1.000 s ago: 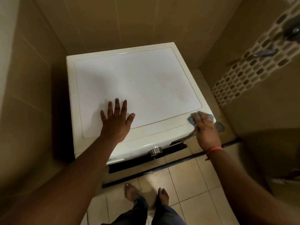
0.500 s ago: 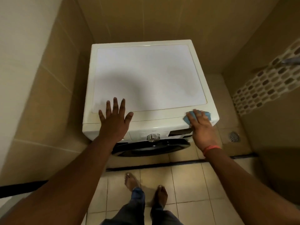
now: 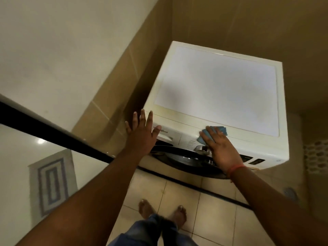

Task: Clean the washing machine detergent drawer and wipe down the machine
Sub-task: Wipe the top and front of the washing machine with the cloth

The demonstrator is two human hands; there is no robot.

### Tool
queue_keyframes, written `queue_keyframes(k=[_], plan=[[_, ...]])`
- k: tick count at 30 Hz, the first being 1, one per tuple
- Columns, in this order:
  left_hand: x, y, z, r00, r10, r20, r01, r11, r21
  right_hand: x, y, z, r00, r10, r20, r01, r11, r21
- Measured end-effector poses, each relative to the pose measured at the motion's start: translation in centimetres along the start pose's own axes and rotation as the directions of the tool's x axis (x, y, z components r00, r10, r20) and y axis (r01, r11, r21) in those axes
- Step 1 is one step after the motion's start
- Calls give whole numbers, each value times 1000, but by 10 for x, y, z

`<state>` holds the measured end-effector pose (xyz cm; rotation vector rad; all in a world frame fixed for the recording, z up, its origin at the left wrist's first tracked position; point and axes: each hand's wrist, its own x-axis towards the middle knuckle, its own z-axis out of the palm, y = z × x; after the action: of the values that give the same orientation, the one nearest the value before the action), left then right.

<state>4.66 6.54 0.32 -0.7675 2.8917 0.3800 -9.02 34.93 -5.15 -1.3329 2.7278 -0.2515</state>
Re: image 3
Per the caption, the person's left foot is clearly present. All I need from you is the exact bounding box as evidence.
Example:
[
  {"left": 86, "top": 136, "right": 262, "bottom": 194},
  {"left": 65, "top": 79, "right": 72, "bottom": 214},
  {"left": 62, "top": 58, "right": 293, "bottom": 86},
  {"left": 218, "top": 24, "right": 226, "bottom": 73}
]
[{"left": 138, "top": 199, "right": 157, "bottom": 219}]

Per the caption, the white washing machine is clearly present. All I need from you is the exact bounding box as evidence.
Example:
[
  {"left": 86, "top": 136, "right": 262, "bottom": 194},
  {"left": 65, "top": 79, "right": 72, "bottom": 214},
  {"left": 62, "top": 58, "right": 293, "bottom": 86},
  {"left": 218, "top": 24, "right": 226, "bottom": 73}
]
[{"left": 143, "top": 41, "right": 289, "bottom": 180}]

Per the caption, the dark door frame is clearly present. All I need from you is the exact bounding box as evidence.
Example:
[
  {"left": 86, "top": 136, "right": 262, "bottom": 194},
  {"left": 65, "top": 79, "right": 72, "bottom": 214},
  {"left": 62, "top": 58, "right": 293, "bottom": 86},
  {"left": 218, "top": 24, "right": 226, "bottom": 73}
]
[{"left": 0, "top": 101, "right": 116, "bottom": 164}]

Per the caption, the person's right hand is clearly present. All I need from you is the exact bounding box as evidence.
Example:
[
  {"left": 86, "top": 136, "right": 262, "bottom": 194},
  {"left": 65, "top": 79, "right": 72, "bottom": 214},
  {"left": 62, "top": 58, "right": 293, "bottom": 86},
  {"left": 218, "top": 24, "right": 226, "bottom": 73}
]
[{"left": 199, "top": 126, "right": 245, "bottom": 175}]

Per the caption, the person's left hand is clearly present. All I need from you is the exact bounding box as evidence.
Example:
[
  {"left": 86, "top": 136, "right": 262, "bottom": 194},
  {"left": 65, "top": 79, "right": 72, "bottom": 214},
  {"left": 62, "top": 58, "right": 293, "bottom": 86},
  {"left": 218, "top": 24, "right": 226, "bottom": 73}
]
[{"left": 125, "top": 109, "right": 162, "bottom": 158}]

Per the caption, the red thread wristband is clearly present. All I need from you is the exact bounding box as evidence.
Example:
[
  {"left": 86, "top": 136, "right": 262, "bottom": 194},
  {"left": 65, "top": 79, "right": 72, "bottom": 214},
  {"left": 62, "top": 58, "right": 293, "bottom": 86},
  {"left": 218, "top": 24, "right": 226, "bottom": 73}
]
[{"left": 227, "top": 164, "right": 248, "bottom": 182}]

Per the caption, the person's foot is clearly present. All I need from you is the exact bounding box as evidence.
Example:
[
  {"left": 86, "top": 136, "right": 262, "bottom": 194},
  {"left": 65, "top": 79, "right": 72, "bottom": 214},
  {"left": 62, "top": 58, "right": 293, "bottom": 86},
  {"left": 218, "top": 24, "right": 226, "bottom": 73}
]
[
  {"left": 173, "top": 205, "right": 188, "bottom": 228},
  {"left": 138, "top": 199, "right": 157, "bottom": 219}
]

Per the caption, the blue cloth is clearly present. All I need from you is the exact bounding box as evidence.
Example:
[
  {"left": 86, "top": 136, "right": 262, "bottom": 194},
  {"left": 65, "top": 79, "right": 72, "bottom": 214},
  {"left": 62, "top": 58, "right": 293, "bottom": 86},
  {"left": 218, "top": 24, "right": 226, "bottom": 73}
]
[{"left": 196, "top": 126, "right": 228, "bottom": 146}]

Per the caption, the round steel floor drain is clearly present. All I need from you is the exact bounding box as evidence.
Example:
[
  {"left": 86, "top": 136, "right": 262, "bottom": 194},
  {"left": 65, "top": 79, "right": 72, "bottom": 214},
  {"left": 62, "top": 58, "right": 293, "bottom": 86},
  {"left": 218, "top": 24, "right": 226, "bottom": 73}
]
[{"left": 283, "top": 187, "right": 299, "bottom": 202}]

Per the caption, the person's right forearm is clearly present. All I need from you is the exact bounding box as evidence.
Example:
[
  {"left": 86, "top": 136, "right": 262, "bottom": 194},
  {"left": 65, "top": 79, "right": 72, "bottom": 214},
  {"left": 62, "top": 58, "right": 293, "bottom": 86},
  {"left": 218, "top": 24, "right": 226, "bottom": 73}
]
[{"left": 229, "top": 166, "right": 328, "bottom": 246}]

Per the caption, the person's right foot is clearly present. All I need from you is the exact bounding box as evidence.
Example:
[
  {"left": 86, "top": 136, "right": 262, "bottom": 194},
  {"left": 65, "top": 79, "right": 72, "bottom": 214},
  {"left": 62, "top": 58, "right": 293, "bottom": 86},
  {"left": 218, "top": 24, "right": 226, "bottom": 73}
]
[{"left": 173, "top": 205, "right": 188, "bottom": 228}]

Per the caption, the grey blue-striped floor mat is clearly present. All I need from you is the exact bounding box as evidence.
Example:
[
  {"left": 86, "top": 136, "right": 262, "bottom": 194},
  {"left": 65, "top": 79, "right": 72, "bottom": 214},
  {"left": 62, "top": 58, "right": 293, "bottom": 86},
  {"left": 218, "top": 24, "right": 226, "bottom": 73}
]
[{"left": 28, "top": 149, "right": 78, "bottom": 221}]

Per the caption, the person's left forearm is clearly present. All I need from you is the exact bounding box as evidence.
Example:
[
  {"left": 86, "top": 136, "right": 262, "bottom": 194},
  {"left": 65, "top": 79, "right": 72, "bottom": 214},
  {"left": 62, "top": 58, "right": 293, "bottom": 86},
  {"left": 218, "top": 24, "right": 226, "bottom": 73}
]
[{"left": 15, "top": 151, "right": 144, "bottom": 246}]

